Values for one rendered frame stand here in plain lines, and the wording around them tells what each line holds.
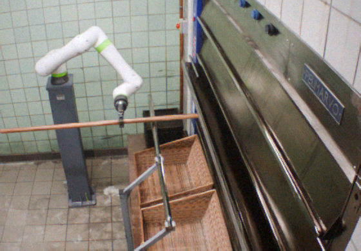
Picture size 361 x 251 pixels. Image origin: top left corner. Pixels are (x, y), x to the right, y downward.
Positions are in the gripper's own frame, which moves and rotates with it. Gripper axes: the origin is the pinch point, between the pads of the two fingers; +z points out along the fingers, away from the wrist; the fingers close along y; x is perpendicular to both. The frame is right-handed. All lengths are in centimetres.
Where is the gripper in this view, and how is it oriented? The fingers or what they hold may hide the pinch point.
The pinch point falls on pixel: (121, 121)
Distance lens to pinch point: 238.8
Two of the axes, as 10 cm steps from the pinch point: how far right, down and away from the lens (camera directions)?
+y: 0.0, 8.5, 5.3
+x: -9.9, 0.8, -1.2
